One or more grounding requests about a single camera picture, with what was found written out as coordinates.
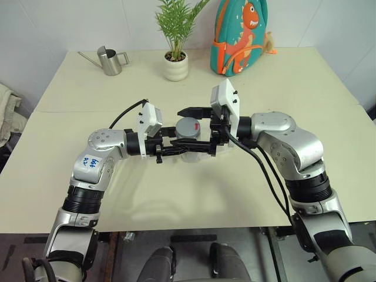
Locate green fern plant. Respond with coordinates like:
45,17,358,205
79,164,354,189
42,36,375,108
153,0,211,61

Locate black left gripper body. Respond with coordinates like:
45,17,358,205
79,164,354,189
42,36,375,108
146,128,166,165

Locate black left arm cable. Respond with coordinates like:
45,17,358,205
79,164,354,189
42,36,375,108
108,99,148,130

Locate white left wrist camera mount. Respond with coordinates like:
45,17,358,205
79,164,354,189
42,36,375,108
136,101,163,160

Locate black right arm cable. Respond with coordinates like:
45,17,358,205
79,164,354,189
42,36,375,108
246,140,292,206
226,131,296,226

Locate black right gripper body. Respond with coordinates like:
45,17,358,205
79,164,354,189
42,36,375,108
209,106,232,157

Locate dark rounded shape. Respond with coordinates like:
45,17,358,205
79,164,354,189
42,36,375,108
209,241,252,282
137,246,177,282

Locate white ribbed plant pot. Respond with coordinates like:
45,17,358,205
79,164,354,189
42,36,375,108
163,50,189,82

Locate black crossbar under table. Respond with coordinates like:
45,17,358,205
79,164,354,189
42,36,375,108
170,234,217,243

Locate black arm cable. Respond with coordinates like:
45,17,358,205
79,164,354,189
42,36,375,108
108,99,148,130
246,140,292,206
226,131,296,226

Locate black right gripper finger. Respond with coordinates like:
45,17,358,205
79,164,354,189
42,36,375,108
177,107,212,120
169,139,213,154

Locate beige cloth jacket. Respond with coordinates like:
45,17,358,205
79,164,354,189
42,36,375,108
0,83,31,148

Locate silver metal watering can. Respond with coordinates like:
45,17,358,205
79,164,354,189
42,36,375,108
77,45,132,77

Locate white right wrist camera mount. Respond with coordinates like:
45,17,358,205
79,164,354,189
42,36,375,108
210,78,242,147

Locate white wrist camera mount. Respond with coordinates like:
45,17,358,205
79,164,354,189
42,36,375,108
136,101,163,160
210,78,242,147

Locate black table frame leg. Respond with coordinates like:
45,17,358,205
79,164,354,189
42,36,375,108
265,226,296,282

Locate grey jar lid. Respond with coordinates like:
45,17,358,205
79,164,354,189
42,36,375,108
175,116,202,139

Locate teal dinosaur backpack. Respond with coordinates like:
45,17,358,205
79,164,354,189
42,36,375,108
209,0,274,78

